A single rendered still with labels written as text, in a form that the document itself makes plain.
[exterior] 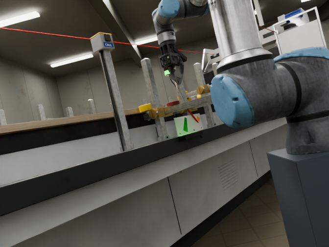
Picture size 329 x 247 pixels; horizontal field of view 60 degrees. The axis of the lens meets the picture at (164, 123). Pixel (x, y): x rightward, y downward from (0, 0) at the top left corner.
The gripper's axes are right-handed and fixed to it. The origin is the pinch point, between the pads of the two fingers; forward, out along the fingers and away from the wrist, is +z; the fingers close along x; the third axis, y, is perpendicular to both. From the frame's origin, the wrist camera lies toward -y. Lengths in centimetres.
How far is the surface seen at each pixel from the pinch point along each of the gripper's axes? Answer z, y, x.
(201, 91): 3.2, -37.9, -11.2
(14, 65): -227, -227, -634
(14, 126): 8, 72, -27
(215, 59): -71, -299, -126
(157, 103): 7.6, 7.8, -10.6
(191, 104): 12.7, 5.1, 6.9
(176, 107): 12.2, 5.1, -2.2
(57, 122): 8, 55, -27
